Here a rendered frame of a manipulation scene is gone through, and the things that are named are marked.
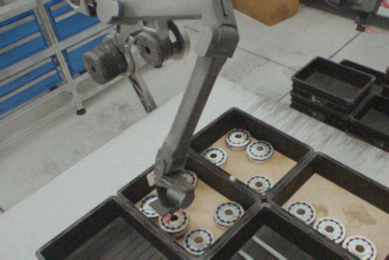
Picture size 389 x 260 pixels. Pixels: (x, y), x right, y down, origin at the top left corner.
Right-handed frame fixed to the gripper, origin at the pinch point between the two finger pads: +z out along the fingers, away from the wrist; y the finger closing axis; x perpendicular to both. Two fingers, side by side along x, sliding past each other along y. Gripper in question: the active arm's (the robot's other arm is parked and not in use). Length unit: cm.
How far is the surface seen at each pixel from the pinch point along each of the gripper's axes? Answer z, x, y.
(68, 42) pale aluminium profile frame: 35, 188, 59
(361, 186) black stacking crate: 0, -39, 51
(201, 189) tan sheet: 6.5, 5.3, 17.2
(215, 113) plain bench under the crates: 21, 43, 62
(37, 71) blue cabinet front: 46, 191, 32
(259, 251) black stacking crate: 5.8, -26.8, 11.7
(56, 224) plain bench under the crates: 20, 44, -26
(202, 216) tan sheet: 6.2, -3.6, 9.0
